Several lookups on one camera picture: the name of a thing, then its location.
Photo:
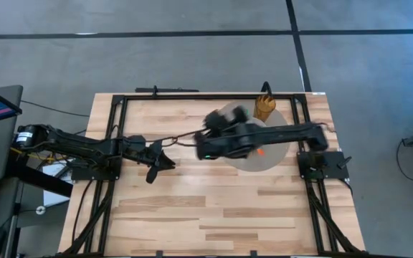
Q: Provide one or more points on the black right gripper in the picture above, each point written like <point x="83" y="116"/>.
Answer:
<point x="215" y="145"/>

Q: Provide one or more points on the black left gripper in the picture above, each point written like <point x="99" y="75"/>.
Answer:
<point x="138" y="148"/>

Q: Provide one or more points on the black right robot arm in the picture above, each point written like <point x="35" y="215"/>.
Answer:
<point x="285" y="135"/>

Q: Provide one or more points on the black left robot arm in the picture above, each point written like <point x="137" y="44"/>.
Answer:
<point x="70" y="145"/>

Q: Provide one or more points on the amber ribbed plastic cup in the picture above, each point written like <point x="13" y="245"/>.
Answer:
<point x="264" y="107"/>

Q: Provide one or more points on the small orange object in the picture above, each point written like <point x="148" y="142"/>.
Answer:
<point x="260" y="151"/>

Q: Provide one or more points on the black hook clamp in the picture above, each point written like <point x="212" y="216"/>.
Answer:
<point x="266" y="87"/>

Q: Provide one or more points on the round grey plate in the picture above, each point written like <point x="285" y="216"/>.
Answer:
<point x="264" y="163"/>

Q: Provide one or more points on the black clamp bar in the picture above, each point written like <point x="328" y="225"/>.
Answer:
<point x="167" y="90"/>

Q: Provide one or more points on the white paper sheet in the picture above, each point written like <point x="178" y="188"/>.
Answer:
<point x="54" y="197"/>

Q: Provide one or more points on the black stand beam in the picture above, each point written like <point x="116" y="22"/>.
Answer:
<point x="41" y="181"/>

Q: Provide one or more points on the black aluminium table frame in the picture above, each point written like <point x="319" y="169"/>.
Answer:
<point x="210" y="97"/>

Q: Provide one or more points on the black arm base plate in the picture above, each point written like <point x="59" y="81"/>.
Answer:
<point x="328" y="166"/>
<point x="95" y="173"/>

